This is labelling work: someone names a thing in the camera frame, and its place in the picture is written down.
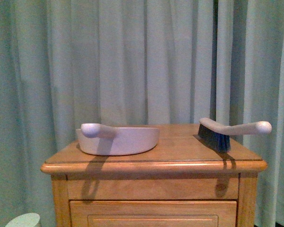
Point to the wooden nightstand cabinet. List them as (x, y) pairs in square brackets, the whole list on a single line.
[(179, 183)]

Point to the beige hand brush dark bristles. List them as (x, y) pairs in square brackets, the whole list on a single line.
[(217, 136)]

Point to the white round object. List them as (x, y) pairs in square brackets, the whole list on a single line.
[(25, 220)]

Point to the beige plastic dustpan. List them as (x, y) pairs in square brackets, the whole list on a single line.
[(101, 140)]

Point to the light green curtain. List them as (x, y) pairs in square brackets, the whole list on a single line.
[(130, 62)]

